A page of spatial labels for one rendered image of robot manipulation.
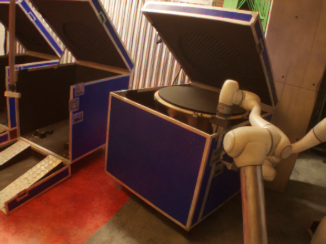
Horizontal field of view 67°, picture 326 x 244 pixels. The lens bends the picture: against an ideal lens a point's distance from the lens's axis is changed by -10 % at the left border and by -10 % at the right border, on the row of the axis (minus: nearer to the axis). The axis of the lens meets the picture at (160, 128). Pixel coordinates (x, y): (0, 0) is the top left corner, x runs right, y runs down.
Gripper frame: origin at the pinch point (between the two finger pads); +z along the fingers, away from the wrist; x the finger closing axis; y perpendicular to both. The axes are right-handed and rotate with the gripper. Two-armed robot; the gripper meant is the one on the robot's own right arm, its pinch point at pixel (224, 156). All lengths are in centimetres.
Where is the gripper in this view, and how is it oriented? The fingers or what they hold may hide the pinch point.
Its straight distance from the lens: 195.3
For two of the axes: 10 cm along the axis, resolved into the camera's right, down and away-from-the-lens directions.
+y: -4.8, -1.5, -8.6
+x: -3.5, 9.4, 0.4
